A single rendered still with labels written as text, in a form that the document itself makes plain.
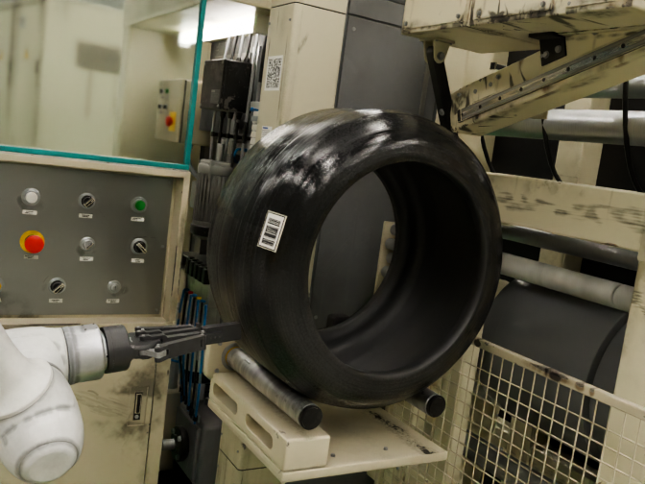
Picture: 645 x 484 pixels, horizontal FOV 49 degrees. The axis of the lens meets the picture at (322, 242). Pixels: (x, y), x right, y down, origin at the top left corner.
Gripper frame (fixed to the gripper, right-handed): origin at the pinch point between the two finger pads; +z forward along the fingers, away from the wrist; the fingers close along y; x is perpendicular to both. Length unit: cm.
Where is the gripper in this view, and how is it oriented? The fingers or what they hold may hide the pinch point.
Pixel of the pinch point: (221, 332)
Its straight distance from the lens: 125.9
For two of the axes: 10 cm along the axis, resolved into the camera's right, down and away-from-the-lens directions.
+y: -5.0, -1.7, 8.5
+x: -0.2, 9.8, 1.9
